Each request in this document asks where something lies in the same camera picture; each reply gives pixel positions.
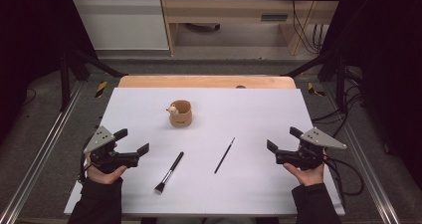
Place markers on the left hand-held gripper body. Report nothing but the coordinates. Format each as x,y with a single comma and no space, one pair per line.
103,157

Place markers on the thin black brush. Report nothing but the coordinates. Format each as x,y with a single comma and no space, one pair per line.
224,155

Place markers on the white cabinet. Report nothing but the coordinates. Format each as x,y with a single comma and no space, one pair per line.
122,25

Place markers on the dark curtain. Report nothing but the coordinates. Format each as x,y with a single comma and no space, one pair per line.
391,68
30,51

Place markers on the black metal stand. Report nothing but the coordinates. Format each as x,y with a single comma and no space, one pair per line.
64,84
340,84

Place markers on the grey desk label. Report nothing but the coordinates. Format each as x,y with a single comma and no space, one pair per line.
274,18

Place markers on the brown cup with animal figure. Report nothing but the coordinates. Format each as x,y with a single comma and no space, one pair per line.
181,117

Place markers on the white table sheet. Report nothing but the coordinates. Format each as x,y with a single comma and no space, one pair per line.
232,111

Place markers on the person's right hand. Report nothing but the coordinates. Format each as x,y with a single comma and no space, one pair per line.
310,177

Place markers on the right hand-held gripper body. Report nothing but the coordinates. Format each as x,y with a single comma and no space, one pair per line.
308,157

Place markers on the person's left hand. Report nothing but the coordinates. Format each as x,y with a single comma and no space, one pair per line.
103,178

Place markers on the aluminium floor rail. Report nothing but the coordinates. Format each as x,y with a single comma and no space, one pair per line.
368,171
40,151

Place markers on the light wooden desk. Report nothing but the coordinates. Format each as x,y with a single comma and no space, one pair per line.
225,10

